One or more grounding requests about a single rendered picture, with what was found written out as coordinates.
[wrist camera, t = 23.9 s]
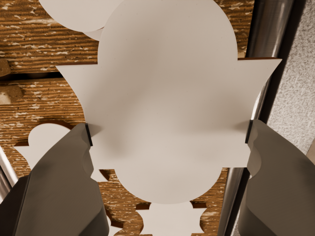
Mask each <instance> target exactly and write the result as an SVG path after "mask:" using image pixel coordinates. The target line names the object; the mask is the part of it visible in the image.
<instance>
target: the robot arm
mask: <svg viewBox="0 0 315 236"><path fill-rule="evenodd" d="M245 143H246V144H247V145H248V147H249V148H250V150H251V152H250V156H249V159H248V163H247V169H248V171H249V172H250V174H251V176H252V178H250V179H249V180H248V183H247V186H246V190H245V193H244V196H243V200H242V203H241V206H240V214H239V223H238V231H239V234H240V236H315V165H314V164H313V163H312V162H311V161H310V159H309V158H308V157H307V156H306V155H305V154H304V153H303V152H301V151H300V150H299V149H298V148H297V147H296V146H295V145H293V144H292V143H291V142H290V141H288V140H287V139H286V138H284V137H283V136H281V135H280V134H279V133H277V132H276V131H274V130H273V129H272V128H270V127H269V126H268V125H266V124H265V123H263V122H262V121H260V120H258V119H254V120H249V124H248V128H247V133H246V138H245ZM92 146H93V144H92V140H91V136H90V131H89V127H88V123H79V124H77V125H76V126H75V127H74V128H73V129H72V130H70V131H69V132H68V133H67V134H66V135H65V136H64V137H62V138H61V139H60V140H59V141H58V142H57V143H56V144H54V145H53V146H52V147H51V148H50V149H49V150H48V151H47V152H46V153H45V154H44V155H43V156H42V157H41V159H40V160H39V161H38V162H37V164H36V165H35V166H34V168H33V169H32V170H31V172H30V173H29V175H27V176H23V177H20V178H19V179H18V181H17V182H16V184H15V185H14V186H13V188H12V189H11V190H10V192H9V193H8V194H7V196H6V197H5V198H4V200H3V201H2V202H1V204H0V236H108V235H109V230H110V229H109V224H108V220H107V216H106V212H105V207H104V203H103V200H102V196H101V192H100V189H99V185H98V183H97V181H96V180H94V179H92V178H91V175H92V173H93V171H94V167H93V163H92V160H91V156H90V152H89V150H90V148H91V147H92Z"/></svg>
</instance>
